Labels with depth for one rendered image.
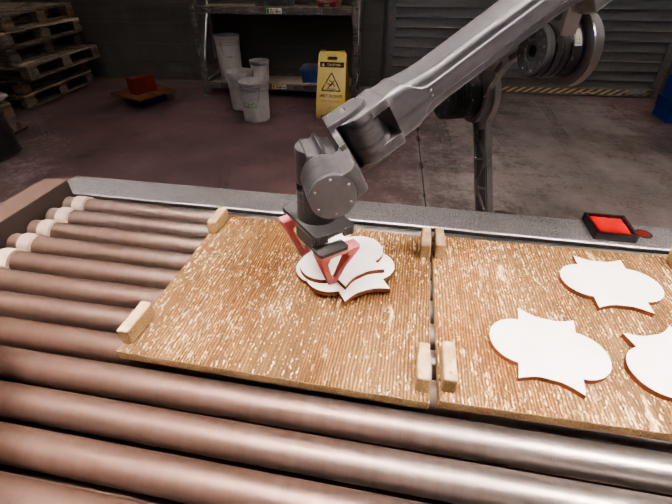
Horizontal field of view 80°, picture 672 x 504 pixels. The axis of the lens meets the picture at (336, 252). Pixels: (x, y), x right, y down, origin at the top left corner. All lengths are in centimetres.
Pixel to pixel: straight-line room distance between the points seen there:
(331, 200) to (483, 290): 31
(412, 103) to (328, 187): 16
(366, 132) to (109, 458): 47
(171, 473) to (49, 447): 15
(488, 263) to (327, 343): 32
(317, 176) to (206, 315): 28
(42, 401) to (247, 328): 26
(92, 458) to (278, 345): 24
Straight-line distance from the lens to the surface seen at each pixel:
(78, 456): 56
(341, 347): 55
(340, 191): 45
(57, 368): 66
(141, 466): 53
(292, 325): 58
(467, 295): 65
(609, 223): 96
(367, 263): 64
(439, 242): 70
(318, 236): 53
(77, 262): 84
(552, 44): 134
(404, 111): 53
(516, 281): 71
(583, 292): 72
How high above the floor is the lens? 136
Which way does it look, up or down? 37 degrees down
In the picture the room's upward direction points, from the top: straight up
